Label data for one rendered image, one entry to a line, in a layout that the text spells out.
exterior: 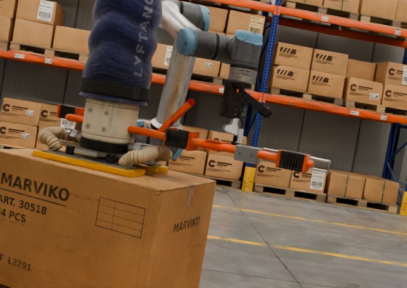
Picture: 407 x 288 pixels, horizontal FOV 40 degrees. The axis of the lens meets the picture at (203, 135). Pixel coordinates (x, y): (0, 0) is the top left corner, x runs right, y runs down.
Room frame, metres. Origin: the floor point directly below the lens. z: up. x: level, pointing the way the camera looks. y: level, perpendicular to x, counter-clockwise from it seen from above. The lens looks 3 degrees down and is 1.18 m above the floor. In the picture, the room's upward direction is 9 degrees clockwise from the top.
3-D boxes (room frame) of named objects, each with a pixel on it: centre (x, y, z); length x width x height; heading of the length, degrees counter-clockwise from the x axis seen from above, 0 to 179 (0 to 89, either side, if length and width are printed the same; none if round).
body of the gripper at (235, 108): (1.80, -0.09, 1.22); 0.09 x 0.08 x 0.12; 93
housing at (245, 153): (1.64, -0.14, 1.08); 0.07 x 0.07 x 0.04; 72
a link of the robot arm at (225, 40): (1.91, -0.04, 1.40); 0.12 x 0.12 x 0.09; 19
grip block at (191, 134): (1.71, 0.06, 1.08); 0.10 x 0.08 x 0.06; 162
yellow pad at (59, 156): (1.70, 0.33, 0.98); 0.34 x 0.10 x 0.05; 72
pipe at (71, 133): (1.79, 0.30, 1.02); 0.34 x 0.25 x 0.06; 72
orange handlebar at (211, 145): (1.84, 0.08, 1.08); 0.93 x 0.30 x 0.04; 72
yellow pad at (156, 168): (1.88, 0.27, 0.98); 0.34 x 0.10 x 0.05; 72
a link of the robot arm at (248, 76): (1.80, -0.09, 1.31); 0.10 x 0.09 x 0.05; 3
